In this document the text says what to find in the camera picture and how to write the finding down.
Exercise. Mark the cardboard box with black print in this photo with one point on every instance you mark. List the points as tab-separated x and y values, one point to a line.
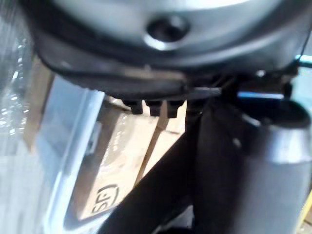
119	158

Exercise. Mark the yellow shelf post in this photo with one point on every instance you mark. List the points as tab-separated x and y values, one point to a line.
307	219

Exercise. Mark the translucent plastic storage box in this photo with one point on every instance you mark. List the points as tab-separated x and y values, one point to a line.
73	146

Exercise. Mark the plain brown cardboard box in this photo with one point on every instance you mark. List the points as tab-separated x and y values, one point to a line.
168	143
39	102

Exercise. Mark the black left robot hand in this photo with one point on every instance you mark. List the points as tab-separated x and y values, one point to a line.
219	36

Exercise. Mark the clear plastic wrap film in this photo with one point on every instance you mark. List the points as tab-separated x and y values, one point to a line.
14	97

